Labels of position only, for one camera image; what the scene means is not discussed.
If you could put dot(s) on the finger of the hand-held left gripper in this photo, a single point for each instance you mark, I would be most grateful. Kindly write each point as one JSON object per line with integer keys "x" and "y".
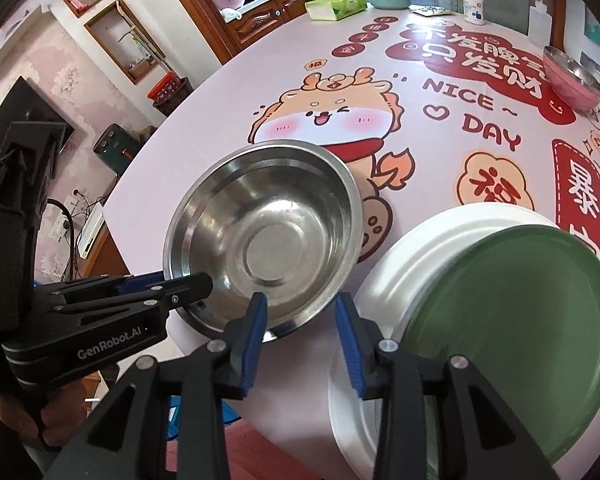
{"x": 130, "y": 282}
{"x": 180, "y": 292}

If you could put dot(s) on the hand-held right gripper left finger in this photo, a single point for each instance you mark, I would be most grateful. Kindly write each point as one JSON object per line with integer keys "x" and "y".
{"x": 252, "y": 345}

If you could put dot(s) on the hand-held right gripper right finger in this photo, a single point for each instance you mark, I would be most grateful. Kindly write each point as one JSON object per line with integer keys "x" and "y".
{"x": 349, "y": 345}

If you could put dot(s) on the white paper plate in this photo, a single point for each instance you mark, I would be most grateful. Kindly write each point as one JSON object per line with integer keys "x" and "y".
{"x": 380, "y": 270}

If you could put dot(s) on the flat-rimmed steel bowl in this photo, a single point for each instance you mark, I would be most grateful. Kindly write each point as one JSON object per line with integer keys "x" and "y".
{"x": 280, "y": 220}

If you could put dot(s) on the green plate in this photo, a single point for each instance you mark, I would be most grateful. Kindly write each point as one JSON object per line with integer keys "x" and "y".
{"x": 505, "y": 335}

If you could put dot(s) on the person's left hand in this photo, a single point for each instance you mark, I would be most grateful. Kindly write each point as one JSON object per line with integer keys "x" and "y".
{"x": 70, "y": 410}

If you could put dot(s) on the white power strip box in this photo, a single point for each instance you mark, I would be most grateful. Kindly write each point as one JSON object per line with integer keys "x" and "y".
{"x": 90, "y": 232}

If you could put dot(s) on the dark teal appliance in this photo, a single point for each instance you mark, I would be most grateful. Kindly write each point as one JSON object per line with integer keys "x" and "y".
{"x": 115, "y": 150}

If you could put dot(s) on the red basket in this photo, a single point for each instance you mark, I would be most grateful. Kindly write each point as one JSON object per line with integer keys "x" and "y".
{"x": 170, "y": 92}

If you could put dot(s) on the pink printed tablecloth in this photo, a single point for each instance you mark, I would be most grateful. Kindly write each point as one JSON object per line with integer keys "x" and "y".
{"x": 430, "y": 125}

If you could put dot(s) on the wooden sideboard cabinet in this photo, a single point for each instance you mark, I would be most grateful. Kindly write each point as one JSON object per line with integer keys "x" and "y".
{"x": 260, "y": 25}

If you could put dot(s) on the green tissue pack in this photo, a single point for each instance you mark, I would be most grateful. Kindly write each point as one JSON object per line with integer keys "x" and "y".
{"x": 337, "y": 5}

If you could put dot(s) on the pink bowl with steel lining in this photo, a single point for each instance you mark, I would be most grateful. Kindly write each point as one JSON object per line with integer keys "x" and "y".
{"x": 565, "y": 85}

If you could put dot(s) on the white pill bottle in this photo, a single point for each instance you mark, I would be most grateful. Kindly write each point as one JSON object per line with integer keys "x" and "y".
{"x": 475, "y": 7}

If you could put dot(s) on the white squeeze bottle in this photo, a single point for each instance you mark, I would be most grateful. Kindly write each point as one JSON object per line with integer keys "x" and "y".
{"x": 539, "y": 22}

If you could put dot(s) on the wooden wall shelf niche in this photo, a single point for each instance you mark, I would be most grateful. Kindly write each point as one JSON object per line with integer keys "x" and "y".
{"x": 115, "y": 35}

